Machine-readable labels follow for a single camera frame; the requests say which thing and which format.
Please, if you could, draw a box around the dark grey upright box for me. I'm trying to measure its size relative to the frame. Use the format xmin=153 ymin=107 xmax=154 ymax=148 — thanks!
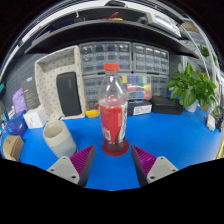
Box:
xmin=20 ymin=76 xmax=41 ymax=111

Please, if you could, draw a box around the flat black case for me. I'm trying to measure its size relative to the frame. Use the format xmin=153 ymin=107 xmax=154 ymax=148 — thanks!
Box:
xmin=150 ymin=95 xmax=185 ymax=116

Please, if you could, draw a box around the grey small-parts drawer cabinet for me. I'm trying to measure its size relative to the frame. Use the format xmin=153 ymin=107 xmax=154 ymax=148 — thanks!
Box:
xmin=79 ymin=40 xmax=171 ymax=111

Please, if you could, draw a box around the black box with white label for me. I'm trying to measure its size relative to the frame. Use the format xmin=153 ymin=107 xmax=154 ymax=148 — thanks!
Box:
xmin=127 ymin=99 xmax=153 ymax=117

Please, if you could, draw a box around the black rounded case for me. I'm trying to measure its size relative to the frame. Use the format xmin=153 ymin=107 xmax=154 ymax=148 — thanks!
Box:
xmin=55 ymin=71 xmax=83 ymax=118

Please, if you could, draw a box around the grey-white ceramic mug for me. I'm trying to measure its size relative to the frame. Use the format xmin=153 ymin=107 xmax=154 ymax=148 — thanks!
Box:
xmin=42 ymin=119 xmax=78 ymax=159

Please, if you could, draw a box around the clear bottle with red label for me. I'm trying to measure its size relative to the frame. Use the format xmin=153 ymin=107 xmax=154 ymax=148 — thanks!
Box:
xmin=98 ymin=62 xmax=129 ymax=156

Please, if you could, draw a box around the brown cardboard box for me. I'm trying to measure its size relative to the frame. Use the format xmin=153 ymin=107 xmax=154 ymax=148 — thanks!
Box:
xmin=2 ymin=134 xmax=25 ymax=163

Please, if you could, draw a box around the green potted plant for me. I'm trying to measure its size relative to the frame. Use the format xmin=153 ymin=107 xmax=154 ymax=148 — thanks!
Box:
xmin=165 ymin=61 xmax=221 ymax=113

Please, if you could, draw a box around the blue printed box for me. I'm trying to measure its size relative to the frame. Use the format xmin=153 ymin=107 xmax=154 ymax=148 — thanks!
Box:
xmin=5 ymin=111 xmax=29 ymax=138

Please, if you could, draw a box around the white dotted tray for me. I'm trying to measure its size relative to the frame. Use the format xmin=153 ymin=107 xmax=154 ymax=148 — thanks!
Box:
xmin=34 ymin=45 xmax=86 ymax=122

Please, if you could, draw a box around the black overhead shelf unit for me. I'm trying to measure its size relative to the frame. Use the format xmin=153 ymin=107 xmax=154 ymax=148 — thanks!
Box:
xmin=23 ymin=0 xmax=201 ymax=59

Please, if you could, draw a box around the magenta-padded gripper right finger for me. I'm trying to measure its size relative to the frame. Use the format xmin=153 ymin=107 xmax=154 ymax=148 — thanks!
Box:
xmin=130 ymin=144 xmax=179 ymax=187

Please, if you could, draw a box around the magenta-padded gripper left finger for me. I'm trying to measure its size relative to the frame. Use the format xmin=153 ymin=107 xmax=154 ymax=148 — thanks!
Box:
xmin=46 ymin=144 xmax=97 ymax=187

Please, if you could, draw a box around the clear box with coloured parts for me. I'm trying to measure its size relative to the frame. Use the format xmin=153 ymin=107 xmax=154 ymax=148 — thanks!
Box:
xmin=120 ymin=73 xmax=153 ymax=101

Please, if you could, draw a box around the purple plastic bag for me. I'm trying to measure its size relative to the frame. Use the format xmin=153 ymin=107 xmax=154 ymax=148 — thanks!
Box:
xmin=11 ymin=87 xmax=28 ymax=114

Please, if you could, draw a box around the white carton box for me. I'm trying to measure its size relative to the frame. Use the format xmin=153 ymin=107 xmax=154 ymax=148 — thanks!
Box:
xmin=23 ymin=104 xmax=48 ymax=130

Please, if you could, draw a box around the yellow multimeter with red leads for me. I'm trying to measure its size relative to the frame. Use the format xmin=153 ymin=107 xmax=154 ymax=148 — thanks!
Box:
xmin=84 ymin=108 xmax=101 ymax=119

